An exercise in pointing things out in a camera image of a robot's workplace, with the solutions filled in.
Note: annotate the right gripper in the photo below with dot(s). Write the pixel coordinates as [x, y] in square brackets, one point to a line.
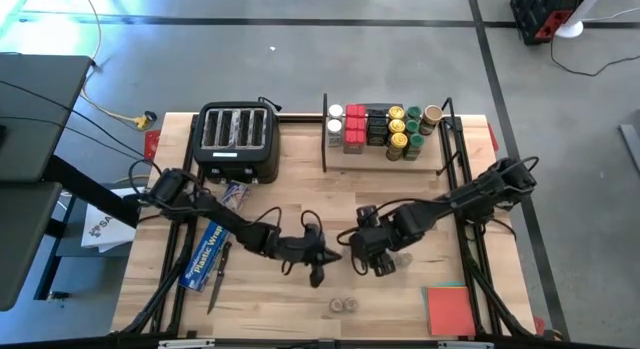
[385, 241]

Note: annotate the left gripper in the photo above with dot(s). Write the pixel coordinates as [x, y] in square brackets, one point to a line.
[307, 256]

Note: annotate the black spice tin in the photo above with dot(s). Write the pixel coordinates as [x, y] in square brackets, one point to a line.
[378, 115]
[377, 139]
[378, 127]

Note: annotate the white-lid glass spice jar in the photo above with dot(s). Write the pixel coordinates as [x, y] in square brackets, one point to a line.
[334, 125]
[336, 110]

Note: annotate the beige-lid furikake jar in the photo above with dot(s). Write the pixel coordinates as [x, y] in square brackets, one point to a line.
[433, 114]

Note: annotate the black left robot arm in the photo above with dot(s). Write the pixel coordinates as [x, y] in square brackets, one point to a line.
[235, 229]

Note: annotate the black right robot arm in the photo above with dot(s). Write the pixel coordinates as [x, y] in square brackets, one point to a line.
[450, 204]

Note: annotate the wooden shelf black metal ends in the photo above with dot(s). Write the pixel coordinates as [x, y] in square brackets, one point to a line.
[360, 161]

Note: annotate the red flexible mat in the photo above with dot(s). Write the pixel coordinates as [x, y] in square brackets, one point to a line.
[450, 311]

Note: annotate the blue plastic wrap box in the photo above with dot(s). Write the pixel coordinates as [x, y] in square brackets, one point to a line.
[205, 259]

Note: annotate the black four-slot toaster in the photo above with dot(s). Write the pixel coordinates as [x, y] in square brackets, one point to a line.
[235, 129]

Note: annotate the red table clamp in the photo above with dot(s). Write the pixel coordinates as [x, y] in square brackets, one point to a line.
[538, 325]
[493, 138]
[152, 141]

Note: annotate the white printed paper bag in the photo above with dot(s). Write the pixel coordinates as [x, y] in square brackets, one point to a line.
[102, 234]

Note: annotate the black desk support beam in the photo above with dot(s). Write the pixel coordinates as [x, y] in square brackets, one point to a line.
[90, 191]

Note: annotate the small black desk foot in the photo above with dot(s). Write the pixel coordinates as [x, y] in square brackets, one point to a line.
[57, 295]

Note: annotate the grey metal bar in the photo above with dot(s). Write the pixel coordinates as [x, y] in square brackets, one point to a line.
[631, 144]

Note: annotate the black red crate stack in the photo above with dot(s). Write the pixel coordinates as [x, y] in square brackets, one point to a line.
[540, 14]

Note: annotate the white floor stand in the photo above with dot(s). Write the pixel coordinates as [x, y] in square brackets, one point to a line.
[569, 30]

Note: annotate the dark grey desk panel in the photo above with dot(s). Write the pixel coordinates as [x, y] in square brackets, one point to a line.
[20, 239]
[35, 139]

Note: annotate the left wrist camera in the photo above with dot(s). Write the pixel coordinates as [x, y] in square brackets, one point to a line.
[312, 234]

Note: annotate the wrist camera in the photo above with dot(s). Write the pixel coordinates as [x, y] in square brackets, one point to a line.
[312, 234]
[367, 215]

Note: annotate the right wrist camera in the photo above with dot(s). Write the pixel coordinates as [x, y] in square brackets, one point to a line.
[367, 215]

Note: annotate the black aluminium rig frame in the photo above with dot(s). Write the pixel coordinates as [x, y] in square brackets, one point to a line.
[300, 118]

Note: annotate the silver metal bracket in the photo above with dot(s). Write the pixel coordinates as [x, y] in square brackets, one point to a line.
[187, 344]
[465, 345]

